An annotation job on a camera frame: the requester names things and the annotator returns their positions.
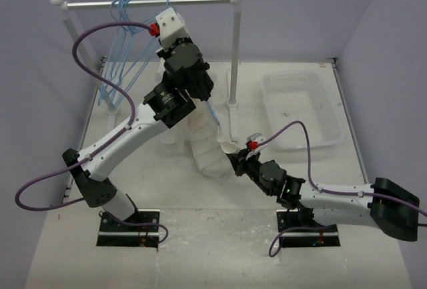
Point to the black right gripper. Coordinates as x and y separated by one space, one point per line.
239 161

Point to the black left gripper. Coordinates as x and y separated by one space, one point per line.
167 53

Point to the white skirt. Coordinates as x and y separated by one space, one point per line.
172 138
208 144

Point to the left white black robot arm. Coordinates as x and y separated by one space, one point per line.
161 109

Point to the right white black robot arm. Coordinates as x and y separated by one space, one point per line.
383 205

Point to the white hanging skirt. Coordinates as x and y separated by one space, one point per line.
172 138

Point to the light blue empty hangers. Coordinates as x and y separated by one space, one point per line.
120 68

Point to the white perforated plastic basket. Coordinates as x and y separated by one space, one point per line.
301 96

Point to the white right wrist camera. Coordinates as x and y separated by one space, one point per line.
255 144

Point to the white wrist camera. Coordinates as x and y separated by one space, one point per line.
255 144
171 27

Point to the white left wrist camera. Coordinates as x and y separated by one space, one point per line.
171 27

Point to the silver clothes rack rail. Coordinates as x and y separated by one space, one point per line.
73 6

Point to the white right rack post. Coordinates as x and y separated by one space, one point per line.
232 102

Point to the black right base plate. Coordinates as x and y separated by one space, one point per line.
303 238

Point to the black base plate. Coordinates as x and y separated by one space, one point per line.
303 238
115 234

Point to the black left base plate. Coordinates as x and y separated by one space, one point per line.
115 234

